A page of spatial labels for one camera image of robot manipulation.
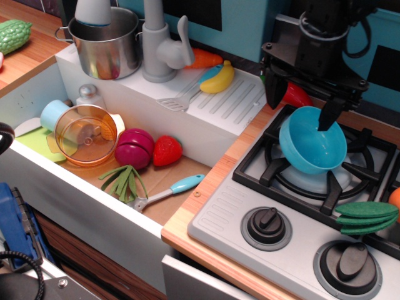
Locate light green cutting board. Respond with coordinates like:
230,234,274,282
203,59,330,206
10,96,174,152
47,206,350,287
16,127,66,163

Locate green toy bitter gourd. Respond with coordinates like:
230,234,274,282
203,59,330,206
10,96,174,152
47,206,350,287
1,19,32,55

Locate stainless steel pot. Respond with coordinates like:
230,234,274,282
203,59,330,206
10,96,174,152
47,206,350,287
55,7,141,80

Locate orange toy fruit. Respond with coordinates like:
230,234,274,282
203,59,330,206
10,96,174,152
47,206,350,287
388,188,400,210

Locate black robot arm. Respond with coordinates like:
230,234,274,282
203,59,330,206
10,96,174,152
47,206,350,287
261,1,376,131

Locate green felt strips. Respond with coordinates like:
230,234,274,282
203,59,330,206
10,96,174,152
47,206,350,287
98,165,148,204

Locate orange toy carrot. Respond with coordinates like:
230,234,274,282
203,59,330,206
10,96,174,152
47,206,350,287
184,48,224,69

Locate blue plastic bowl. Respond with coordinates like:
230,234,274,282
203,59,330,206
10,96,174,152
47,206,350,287
279,106,348,174

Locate black braided cable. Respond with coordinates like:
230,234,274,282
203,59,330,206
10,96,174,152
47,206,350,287
0,249,45,300

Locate white toy knife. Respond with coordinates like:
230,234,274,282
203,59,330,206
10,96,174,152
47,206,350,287
14,117,41,138

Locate light blue plastic cup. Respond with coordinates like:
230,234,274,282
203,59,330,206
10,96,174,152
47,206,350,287
40,100,70,131

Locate green felt leaves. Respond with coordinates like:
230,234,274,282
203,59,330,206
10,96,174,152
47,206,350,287
335,201,399,235

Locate white blue bottle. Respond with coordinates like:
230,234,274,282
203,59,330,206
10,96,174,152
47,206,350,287
74,0,111,27

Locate yellow toy banana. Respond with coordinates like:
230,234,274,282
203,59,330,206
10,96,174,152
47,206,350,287
200,60,235,94

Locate grey toy stove top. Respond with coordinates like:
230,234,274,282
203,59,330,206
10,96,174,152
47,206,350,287
187,106,399,299

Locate grey peeler blue handle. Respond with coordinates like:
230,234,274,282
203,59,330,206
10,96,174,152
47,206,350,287
127,174,205,213

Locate grey toy faucet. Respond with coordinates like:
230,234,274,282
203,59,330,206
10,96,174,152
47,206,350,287
142,0,195,83

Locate white burner cap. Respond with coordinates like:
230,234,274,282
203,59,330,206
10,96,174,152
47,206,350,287
281,166,353,194

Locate purple toy plum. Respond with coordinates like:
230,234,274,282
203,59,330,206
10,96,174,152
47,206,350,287
114,128,154,170

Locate left black stove knob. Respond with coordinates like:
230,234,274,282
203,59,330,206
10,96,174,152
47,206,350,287
241,207,293,252

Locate right black stove knob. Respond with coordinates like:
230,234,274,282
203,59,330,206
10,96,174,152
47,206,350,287
313,241,383,299

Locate orange transparent plastic bowl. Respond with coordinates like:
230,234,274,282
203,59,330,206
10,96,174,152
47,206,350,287
47,104,125,166

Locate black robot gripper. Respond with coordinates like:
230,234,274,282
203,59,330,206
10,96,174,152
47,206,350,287
259,12,369,132

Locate black stove grate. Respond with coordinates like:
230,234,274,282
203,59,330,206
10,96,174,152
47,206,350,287
232,105,396,222

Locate grey spatula blue handle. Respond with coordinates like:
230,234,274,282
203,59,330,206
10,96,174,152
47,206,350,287
156,64,223,111

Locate white toy sink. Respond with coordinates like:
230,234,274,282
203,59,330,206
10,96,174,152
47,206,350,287
1,44,266,292

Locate red toy strawberry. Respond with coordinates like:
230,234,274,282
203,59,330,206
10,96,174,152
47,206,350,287
152,135,183,166

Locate red toy chili pepper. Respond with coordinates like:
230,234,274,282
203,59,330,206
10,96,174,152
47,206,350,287
259,74,314,108

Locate black stove knob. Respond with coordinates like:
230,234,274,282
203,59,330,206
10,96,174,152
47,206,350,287
313,241,383,299
241,207,293,252

